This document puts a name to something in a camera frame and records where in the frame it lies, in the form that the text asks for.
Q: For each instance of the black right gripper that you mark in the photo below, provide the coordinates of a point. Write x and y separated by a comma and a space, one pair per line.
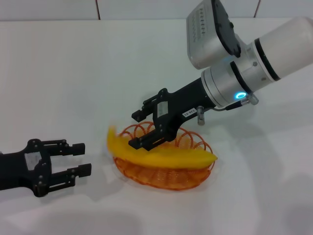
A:
181, 102

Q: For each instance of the yellow banana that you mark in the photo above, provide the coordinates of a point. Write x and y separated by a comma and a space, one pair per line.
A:
171, 159

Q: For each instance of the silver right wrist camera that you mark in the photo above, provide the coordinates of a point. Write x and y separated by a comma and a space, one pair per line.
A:
203, 36

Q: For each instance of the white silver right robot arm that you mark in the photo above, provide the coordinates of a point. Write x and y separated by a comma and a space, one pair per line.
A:
281, 49

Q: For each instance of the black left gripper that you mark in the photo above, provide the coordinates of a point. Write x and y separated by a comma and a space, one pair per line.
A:
22, 169

